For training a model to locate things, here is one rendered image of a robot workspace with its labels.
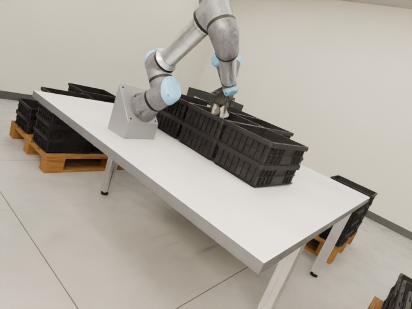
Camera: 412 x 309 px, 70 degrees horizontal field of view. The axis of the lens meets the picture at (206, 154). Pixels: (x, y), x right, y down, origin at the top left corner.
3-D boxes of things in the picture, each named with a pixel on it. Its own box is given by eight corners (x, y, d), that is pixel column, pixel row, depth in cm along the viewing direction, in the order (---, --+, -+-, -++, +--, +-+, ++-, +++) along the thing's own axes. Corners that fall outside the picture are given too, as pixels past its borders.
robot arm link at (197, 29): (144, 87, 140) (222, 13, 102) (138, 59, 143) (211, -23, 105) (165, 89, 149) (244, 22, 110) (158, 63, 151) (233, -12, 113)
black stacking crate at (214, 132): (216, 141, 150) (224, 121, 147) (180, 122, 168) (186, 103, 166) (257, 146, 180) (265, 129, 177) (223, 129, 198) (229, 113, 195)
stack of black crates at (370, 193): (357, 232, 300) (377, 193, 289) (350, 238, 276) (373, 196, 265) (320, 211, 322) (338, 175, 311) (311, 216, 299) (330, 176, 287)
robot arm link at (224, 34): (246, 40, 102) (243, 93, 150) (237, 13, 104) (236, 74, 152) (213, 49, 103) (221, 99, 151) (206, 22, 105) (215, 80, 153)
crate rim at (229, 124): (271, 148, 129) (273, 143, 128) (223, 124, 147) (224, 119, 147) (308, 151, 159) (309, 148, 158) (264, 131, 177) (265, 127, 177)
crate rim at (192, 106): (222, 124, 147) (224, 119, 147) (185, 105, 166) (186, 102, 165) (264, 131, 177) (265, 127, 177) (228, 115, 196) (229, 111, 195)
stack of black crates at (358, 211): (347, 240, 268) (365, 208, 260) (339, 249, 245) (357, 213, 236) (308, 217, 291) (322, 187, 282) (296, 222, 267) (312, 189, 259)
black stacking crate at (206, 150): (209, 161, 153) (217, 140, 150) (174, 139, 171) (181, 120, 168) (251, 162, 182) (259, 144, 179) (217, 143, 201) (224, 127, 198)
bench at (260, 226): (183, 438, 96) (263, 263, 78) (13, 197, 186) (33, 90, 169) (327, 278, 222) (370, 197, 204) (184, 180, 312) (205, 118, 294)
